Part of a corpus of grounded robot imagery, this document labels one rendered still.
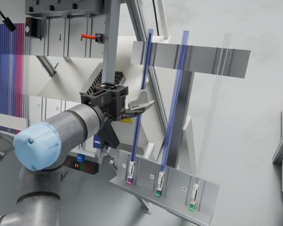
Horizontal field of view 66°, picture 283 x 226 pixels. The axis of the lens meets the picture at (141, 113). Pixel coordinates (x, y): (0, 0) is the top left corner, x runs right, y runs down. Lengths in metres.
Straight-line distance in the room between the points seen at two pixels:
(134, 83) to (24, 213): 0.93
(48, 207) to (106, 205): 1.17
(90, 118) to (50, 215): 0.19
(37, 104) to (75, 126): 0.67
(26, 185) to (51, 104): 0.60
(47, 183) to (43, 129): 0.11
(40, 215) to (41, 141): 0.13
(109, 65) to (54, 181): 0.51
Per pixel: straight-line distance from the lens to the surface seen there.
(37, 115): 1.09
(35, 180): 0.47
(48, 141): 0.39
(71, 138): 0.42
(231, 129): 1.73
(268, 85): 2.06
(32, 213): 0.44
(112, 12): 0.88
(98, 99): 0.48
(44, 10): 1.00
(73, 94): 1.35
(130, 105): 0.56
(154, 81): 1.18
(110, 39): 0.85
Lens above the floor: 1.43
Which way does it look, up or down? 49 degrees down
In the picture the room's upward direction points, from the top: 20 degrees counter-clockwise
